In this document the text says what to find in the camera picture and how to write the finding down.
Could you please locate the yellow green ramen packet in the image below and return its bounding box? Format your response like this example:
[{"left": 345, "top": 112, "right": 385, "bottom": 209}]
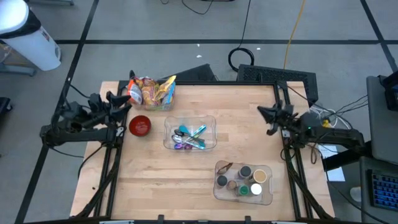
[{"left": 142, "top": 85, "right": 162, "bottom": 105}]

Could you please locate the yellow floor cable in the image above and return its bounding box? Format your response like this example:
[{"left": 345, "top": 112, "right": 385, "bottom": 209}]
[{"left": 283, "top": 0, "right": 307, "bottom": 70}]

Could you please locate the light grey desk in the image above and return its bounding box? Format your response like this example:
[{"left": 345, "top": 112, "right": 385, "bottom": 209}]
[{"left": 366, "top": 75, "right": 398, "bottom": 166}]

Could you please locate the roast beef ramen packet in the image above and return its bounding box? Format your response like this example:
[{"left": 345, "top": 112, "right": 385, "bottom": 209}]
[{"left": 136, "top": 77, "right": 158, "bottom": 91}]

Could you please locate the yellow snack packet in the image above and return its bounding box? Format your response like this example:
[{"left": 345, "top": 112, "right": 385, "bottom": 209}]
[{"left": 154, "top": 75, "right": 177, "bottom": 102}]

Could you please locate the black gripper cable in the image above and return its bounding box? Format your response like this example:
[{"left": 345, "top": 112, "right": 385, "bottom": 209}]
[{"left": 51, "top": 83, "right": 93, "bottom": 131}]

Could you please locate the black desk beam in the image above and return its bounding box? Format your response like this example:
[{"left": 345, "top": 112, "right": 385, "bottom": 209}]
[{"left": 322, "top": 140, "right": 373, "bottom": 172}]

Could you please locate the white paper sheet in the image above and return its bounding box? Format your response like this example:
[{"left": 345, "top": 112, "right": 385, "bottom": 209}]
[{"left": 317, "top": 144, "right": 346, "bottom": 182}]

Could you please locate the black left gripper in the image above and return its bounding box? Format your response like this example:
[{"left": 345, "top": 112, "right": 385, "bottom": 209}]
[{"left": 80, "top": 91, "right": 132, "bottom": 128}]

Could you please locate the thin black floor cable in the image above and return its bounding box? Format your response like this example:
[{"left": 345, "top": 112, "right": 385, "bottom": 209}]
[{"left": 182, "top": 0, "right": 215, "bottom": 16}]

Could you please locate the coiled black floor cable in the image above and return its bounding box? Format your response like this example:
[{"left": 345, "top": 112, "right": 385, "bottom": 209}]
[{"left": 228, "top": 0, "right": 255, "bottom": 73}]

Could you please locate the blue plastic spoon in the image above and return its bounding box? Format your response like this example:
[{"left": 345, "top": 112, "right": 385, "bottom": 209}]
[{"left": 178, "top": 124, "right": 206, "bottom": 149}]

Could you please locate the orange ramen packet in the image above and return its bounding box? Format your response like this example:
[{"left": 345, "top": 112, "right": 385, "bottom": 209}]
[{"left": 126, "top": 79, "right": 144, "bottom": 105}]

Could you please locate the silver spoon iridescent handle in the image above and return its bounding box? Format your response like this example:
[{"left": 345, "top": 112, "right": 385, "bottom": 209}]
[
  {"left": 172, "top": 124, "right": 208, "bottom": 142},
  {"left": 186, "top": 124, "right": 208, "bottom": 144}
]

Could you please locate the black floor equipment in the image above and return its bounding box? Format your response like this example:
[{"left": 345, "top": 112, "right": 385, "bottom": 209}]
[{"left": 0, "top": 96, "right": 13, "bottom": 122}]

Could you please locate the grey cart base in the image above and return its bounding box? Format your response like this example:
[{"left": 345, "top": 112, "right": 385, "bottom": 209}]
[{"left": 0, "top": 62, "right": 37, "bottom": 77}]

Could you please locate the backlit keyboard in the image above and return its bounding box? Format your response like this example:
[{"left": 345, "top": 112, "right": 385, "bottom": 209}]
[{"left": 368, "top": 169, "right": 398, "bottom": 212}]

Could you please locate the green spice jar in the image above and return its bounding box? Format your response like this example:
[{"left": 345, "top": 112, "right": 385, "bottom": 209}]
[{"left": 236, "top": 184, "right": 251, "bottom": 197}]

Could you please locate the white computer mouse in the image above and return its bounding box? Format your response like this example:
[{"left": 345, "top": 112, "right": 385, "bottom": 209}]
[{"left": 350, "top": 186, "right": 363, "bottom": 203}]

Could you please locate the clear plastic bin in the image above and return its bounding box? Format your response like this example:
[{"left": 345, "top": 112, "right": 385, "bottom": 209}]
[
  {"left": 164, "top": 115, "right": 218, "bottom": 152},
  {"left": 126, "top": 76, "right": 177, "bottom": 112},
  {"left": 213, "top": 160, "right": 274, "bottom": 206}
]

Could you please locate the tan lid spice jar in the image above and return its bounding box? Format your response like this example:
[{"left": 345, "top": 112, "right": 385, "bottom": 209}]
[{"left": 250, "top": 169, "right": 268, "bottom": 184}]

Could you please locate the purple label spice jar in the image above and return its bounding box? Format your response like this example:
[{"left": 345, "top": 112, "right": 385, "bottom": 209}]
[{"left": 238, "top": 166, "right": 252, "bottom": 180}]

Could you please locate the white trash can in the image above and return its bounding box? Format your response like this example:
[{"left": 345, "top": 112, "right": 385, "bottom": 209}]
[{"left": 0, "top": 0, "right": 62, "bottom": 72}]

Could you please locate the red bowl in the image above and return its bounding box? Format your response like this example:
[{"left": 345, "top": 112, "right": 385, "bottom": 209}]
[{"left": 128, "top": 114, "right": 152, "bottom": 137}]

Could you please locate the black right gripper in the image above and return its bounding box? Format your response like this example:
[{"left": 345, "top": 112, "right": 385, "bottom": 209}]
[{"left": 257, "top": 100, "right": 299, "bottom": 135}]

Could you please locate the plain black box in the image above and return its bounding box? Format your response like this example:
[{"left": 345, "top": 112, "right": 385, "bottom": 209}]
[{"left": 163, "top": 63, "right": 218, "bottom": 82}]

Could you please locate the black metal table frame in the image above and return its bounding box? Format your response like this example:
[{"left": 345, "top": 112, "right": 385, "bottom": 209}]
[{"left": 70, "top": 70, "right": 335, "bottom": 224}]

